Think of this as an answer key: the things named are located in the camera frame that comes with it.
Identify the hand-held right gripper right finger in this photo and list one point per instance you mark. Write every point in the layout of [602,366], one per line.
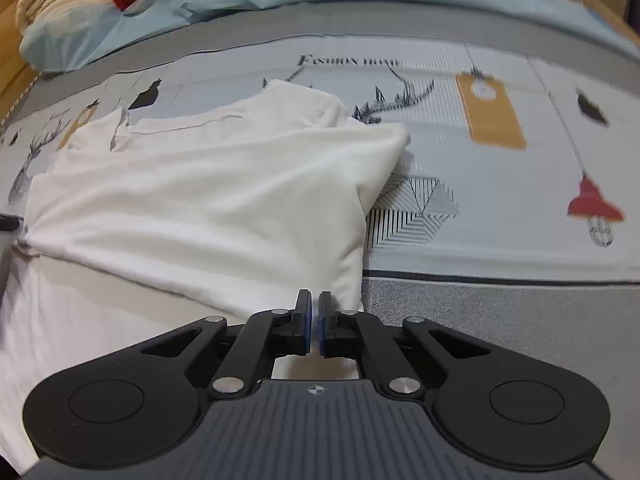
[325,327]

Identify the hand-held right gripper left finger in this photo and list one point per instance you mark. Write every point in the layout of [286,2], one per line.
[302,327]

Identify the white shirt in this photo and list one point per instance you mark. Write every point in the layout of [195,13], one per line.
[200,200]

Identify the wooden bed frame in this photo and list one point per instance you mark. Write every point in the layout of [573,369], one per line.
[12,35]

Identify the printed bed sheet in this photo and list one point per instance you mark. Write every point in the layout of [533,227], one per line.
[500,185]

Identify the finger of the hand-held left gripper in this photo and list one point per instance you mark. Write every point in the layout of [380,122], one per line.
[8,223]

